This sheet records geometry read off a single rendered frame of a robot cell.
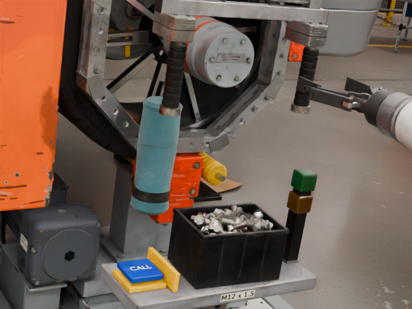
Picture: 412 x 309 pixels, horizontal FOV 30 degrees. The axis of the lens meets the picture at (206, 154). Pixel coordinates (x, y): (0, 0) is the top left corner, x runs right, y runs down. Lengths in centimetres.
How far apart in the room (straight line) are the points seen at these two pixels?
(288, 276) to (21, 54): 71
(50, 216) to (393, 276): 142
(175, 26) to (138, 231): 76
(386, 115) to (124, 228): 87
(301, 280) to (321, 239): 138
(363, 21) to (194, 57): 106
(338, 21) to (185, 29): 111
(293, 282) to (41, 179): 57
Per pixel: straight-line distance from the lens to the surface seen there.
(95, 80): 172
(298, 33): 174
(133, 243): 211
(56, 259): 189
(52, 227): 186
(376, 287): 275
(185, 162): 189
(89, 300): 204
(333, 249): 296
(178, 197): 192
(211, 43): 167
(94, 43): 170
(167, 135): 169
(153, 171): 172
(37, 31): 151
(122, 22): 223
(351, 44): 264
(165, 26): 155
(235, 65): 171
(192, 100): 198
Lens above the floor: 118
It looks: 18 degrees down
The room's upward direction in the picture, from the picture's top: 9 degrees clockwise
